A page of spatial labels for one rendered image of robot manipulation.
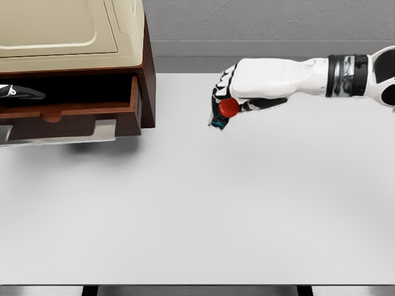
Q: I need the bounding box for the red button switch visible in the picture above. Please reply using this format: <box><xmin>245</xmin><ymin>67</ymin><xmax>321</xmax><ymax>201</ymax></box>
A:
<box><xmin>207</xmin><ymin>97</ymin><xmax>241</xmax><ymax>133</ymax></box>

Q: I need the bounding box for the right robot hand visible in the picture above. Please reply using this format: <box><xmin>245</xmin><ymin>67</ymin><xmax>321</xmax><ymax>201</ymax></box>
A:
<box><xmin>210</xmin><ymin>57</ymin><xmax>299</xmax><ymax>122</ymax></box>

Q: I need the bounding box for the brown cabinet drawer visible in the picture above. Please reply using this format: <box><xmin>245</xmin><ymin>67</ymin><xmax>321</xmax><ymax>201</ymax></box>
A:
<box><xmin>0</xmin><ymin>75</ymin><xmax>143</xmax><ymax>146</ymax></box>

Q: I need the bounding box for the brown cabinet with beige top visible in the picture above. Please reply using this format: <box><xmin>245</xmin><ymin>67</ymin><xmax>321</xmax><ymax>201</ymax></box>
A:
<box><xmin>0</xmin><ymin>0</ymin><xmax>157</xmax><ymax>130</ymax></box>

